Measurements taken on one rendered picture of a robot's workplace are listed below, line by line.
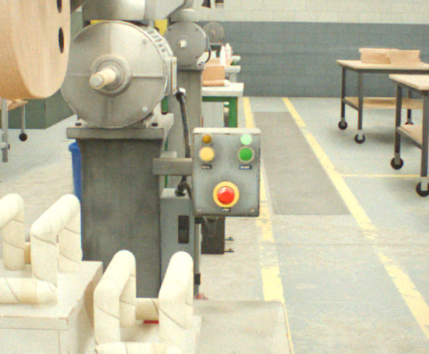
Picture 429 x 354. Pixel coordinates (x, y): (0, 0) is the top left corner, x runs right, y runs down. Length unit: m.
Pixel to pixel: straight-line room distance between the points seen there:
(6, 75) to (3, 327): 0.31
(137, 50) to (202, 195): 0.37
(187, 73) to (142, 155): 3.26
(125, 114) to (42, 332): 1.11
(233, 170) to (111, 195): 0.36
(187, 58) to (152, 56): 3.26
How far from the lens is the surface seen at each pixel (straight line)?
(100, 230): 2.40
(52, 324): 1.15
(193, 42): 5.43
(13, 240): 1.35
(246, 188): 2.18
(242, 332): 1.37
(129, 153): 2.35
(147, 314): 1.35
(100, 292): 1.16
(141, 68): 2.17
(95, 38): 2.19
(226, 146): 2.16
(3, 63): 1.09
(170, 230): 2.41
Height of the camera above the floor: 1.37
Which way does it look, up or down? 9 degrees down
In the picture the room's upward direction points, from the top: straight up
